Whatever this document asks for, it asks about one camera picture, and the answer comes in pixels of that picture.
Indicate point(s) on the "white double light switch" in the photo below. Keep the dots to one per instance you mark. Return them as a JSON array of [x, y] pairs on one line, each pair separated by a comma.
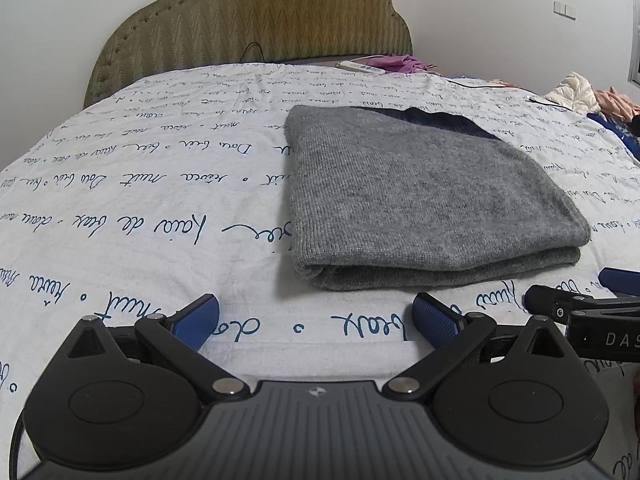
[[565, 9]]

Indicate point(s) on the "white jacket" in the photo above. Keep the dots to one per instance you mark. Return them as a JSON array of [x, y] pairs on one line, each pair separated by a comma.
[[575, 91]]

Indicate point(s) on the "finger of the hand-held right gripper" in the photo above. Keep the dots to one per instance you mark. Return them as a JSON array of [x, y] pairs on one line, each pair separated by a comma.
[[545, 301], [620, 277]]

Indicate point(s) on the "white script-printed blanket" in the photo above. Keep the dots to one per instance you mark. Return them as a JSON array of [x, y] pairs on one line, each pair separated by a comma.
[[125, 185]]

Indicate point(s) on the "olive padded headboard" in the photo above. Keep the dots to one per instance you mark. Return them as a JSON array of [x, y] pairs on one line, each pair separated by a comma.
[[250, 10]]

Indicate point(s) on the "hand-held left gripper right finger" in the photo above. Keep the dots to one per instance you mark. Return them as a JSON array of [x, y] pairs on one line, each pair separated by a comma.
[[435, 322]]

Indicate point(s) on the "black rounded object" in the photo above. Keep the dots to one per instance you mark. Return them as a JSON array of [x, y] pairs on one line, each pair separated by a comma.
[[635, 127]]

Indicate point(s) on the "blue clothing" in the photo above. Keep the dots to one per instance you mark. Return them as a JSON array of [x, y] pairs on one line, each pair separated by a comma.
[[612, 122]]

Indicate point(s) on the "peach patterned cloth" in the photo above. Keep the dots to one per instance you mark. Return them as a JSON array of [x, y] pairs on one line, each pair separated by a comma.
[[500, 81]]

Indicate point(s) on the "purple cloth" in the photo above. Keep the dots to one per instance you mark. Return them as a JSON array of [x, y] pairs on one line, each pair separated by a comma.
[[397, 62]]

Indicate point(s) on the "dark framed window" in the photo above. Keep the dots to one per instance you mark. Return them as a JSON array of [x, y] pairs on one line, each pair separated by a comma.
[[635, 55]]

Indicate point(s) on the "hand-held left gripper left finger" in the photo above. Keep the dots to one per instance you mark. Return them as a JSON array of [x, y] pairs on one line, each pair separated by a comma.
[[197, 322]]

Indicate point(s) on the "grey sweater with navy sleeves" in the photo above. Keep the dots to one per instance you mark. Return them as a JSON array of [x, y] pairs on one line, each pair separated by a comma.
[[400, 195]]

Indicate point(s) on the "pink clothes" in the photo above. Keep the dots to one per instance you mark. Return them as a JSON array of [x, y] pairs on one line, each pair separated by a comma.
[[617, 102]]

